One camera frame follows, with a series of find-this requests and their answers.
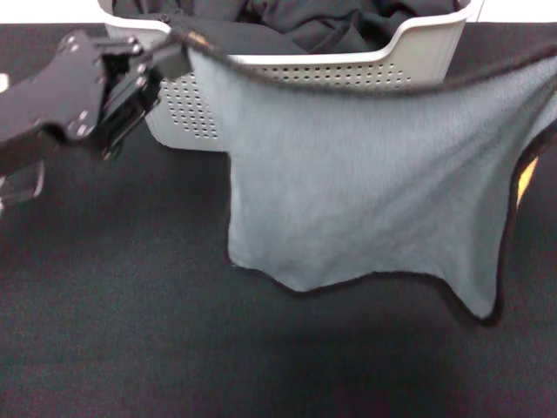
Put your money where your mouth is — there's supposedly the black fabric garment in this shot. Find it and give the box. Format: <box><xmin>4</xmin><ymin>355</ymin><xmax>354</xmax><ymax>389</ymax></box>
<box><xmin>111</xmin><ymin>0</ymin><xmax>463</xmax><ymax>57</ymax></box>

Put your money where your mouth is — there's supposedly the grey towel with black trim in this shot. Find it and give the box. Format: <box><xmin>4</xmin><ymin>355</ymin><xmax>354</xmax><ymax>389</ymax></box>
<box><xmin>166</xmin><ymin>27</ymin><xmax>557</xmax><ymax>329</ymax></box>

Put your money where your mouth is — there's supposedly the grey perforated storage basket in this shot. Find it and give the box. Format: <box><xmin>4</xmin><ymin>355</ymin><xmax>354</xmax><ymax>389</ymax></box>
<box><xmin>97</xmin><ymin>0</ymin><xmax>486</xmax><ymax>152</ymax></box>

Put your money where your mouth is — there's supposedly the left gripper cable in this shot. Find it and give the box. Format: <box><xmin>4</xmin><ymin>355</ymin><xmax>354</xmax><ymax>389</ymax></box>
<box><xmin>0</xmin><ymin>159</ymin><xmax>47</xmax><ymax>211</ymax></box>

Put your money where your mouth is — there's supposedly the black tablecloth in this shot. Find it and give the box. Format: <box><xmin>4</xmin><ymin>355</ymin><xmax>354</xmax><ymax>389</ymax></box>
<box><xmin>0</xmin><ymin>22</ymin><xmax>557</xmax><ymax>418</ymax></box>

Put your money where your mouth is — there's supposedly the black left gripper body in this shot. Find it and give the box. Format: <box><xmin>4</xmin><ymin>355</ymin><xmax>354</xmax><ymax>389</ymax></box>
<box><xmin>0</xmin><ymin>29</ymin><xmax>109</xmax><ymax>176</ymax></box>

